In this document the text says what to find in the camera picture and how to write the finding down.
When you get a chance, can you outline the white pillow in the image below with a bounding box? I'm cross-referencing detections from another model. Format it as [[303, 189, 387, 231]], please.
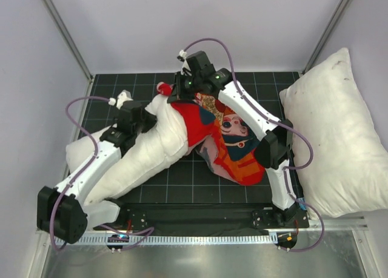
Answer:
[[84, 94, 189, 205], [279, 48, 387, 219]]

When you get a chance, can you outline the red patterned pillowcase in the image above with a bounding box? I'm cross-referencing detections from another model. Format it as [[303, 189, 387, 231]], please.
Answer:
[[155, 82, 265, 186]]

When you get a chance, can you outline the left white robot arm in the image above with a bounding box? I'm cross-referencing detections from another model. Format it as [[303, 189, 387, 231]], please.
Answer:
[[36, 101, 157, 244]]

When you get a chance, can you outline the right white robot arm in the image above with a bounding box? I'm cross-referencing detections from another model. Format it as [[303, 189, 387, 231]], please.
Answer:
[[168, 50, 298, 227]]

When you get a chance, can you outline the black grid mat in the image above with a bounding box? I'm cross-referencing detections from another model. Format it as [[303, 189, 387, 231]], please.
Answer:
[[90, 71, 299, 204]]

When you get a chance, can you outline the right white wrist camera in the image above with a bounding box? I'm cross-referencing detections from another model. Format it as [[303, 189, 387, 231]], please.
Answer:
[[177, 50, 192, 76]]

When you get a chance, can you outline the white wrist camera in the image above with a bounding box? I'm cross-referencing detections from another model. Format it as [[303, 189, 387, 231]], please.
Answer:
[[108, 90, 133, 109], [177, 50, 192, 76]]

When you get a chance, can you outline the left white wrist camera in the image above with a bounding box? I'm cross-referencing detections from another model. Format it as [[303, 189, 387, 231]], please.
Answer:
[[108, 90, 133, 109]]

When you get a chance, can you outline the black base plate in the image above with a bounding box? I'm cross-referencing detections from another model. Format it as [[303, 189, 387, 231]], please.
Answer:
[[105, 203, 309, 237]]

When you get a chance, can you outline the white slotted cable duct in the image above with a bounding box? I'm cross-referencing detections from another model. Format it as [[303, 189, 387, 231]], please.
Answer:
[[74, 232, 278, 246]]

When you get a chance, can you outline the left aluminium frame post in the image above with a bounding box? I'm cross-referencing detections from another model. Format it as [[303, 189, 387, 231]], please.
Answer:
[[41, 0, 93, 81]]

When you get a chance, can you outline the aluminium frame post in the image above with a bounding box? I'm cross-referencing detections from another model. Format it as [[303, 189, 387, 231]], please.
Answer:
[[41, 0, 93, 81], [302, 0, 353, 74]]

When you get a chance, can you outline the right aluminium frame post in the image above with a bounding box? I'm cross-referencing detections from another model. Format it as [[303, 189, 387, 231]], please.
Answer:
[[302, 0, 353, 74]]

